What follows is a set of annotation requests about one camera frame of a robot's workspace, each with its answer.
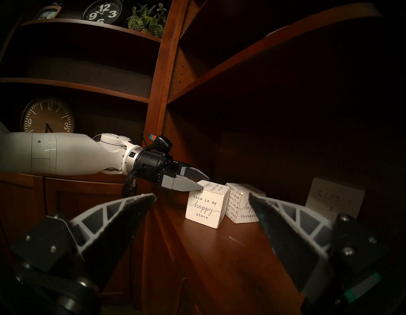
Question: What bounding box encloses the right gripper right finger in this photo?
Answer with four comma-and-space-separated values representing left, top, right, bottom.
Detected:
248, 193, 395, 297

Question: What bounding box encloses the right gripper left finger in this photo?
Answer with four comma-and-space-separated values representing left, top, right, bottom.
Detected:
10, 193, 157, 292

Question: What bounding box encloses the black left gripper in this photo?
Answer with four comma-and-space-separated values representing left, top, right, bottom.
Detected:
134, 135, 210, 192

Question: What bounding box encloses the white find joy cube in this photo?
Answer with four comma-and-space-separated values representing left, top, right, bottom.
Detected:
185, 180, 230, 229

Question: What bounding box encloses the grey life's a beach cube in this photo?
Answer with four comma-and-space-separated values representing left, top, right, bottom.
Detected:
305, 177, 366, 223

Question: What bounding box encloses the white happy place patterned cube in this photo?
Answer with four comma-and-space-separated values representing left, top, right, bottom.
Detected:
225, 183, 267, 224

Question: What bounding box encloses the cherry wood bookcase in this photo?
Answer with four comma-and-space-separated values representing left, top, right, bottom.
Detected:
144, 0, 406, 315

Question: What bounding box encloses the large round brown clock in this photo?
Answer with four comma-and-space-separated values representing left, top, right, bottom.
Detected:
21, 97, 75, 133

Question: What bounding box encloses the cherry wood side shelf unit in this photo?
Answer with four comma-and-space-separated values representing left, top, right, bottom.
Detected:
0, 0, 165, 315

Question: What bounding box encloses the green artificial plant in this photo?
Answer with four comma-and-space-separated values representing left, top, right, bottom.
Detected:
126, 3, 167, 38

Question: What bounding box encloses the black round clock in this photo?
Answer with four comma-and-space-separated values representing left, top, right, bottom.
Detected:
82, 0, 124, 26

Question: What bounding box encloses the small wooden framed clock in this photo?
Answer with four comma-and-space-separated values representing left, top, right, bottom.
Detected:
33, 2, 64, 20

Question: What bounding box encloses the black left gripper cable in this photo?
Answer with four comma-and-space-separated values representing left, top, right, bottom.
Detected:
122, 168, 140, 199

